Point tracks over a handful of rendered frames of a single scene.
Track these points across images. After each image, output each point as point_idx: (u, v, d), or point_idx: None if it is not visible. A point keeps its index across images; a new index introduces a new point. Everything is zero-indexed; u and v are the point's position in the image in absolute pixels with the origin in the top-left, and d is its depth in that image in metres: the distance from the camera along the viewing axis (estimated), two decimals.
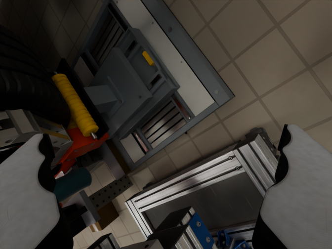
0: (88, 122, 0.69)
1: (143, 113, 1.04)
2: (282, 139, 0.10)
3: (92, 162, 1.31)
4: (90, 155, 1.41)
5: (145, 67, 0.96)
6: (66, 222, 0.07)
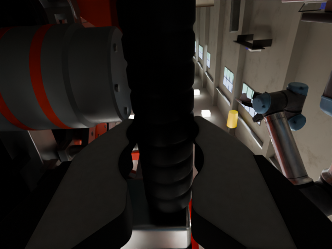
0: None
1: None
2: (192, 130, 0.12)
3: None
4: None
5: None
6: (130, 212, 0.07)
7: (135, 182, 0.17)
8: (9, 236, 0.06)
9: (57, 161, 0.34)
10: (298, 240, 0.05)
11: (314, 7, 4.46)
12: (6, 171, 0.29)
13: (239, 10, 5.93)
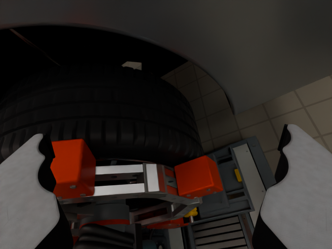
0: None
1: (209, 216, 1.11)
2: (282, 139, 0.10)
3: None
4: None
5: (229, 180, 1.13)
6: (66, 222, 0.07)
7: None
8: None
9: None
10: None
11: None
12: None
13: None
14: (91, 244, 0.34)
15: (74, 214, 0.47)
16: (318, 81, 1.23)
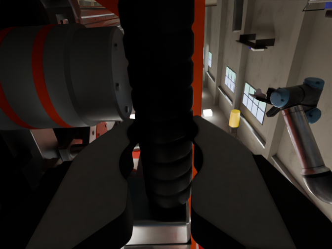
0: None
1: None
2: (191, 130, 0.12)
3: None
4: None
5: None
6: (131, 212, 0.07)
7: (136, 179, 0.18)
8: (10, 235, 0.06)
9: (58, 159, 0.34)
10: (298, 239, 0.05)
11: (317, 6, 4.49)
12: (9, 169, 0.29)
13: (242, 9, 5.97)
14: None
15: None
16: None
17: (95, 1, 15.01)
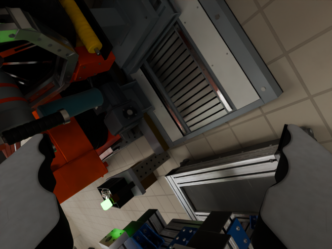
0: (91, 37, 0.73)
1: (147, 45, 1.06)
2: (282, 139, 0.10)
3: (135, 139, 1.45)
4: (132, 131, 1.55)
5: None
6: (66, 222, 0.07)
7: None
8: None
9: None
10: None
11: None
12: None
13: None
14: None
15: None
16: None
17: None
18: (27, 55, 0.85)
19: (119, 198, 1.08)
